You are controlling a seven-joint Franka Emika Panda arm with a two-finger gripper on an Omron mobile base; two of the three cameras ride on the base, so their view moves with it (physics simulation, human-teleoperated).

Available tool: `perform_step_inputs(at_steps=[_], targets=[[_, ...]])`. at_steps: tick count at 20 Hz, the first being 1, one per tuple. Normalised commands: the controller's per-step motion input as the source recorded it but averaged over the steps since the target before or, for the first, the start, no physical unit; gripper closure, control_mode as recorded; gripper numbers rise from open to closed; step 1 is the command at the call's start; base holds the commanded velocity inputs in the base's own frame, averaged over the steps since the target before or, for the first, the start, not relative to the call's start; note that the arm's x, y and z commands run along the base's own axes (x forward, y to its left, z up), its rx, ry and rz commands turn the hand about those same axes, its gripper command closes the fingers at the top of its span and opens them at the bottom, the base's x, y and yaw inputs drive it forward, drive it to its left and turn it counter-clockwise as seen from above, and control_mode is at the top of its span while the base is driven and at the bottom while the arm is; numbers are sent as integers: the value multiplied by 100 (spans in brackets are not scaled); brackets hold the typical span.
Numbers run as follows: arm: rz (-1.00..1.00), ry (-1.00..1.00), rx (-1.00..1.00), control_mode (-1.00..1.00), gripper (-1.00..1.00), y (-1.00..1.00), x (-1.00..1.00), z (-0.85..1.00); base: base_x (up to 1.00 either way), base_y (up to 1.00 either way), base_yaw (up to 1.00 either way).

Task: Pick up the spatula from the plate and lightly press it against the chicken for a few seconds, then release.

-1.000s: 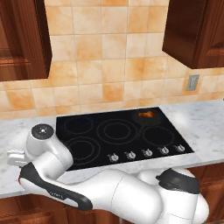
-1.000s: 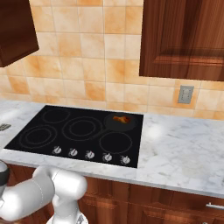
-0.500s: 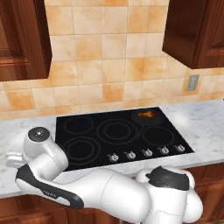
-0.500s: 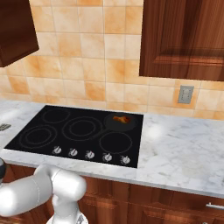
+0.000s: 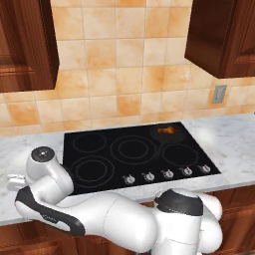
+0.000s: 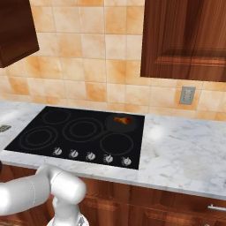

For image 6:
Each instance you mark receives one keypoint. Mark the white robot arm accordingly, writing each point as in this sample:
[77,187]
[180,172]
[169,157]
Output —
[35,191]

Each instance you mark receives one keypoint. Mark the black frying pan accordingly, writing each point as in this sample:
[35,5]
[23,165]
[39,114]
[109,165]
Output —
[122,123]

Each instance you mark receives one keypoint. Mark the black glass hob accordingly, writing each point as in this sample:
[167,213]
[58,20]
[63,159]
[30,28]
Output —
[79,135]

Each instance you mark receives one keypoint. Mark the silver hob knob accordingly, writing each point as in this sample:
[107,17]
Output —
[90,156]
[73,153]
[57,151]
[126,161]
[108,158]

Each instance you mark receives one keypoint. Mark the dark wood base cupboards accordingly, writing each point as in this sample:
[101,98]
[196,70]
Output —
[141,206]

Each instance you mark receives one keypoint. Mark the dark wood extractor hood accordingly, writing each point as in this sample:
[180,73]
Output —
[14,29]

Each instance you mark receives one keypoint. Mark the grey wall socket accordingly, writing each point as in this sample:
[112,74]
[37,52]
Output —
[187,95]

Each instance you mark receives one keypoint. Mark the dark wood wall cupboard door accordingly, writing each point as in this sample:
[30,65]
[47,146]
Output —
[185,38]

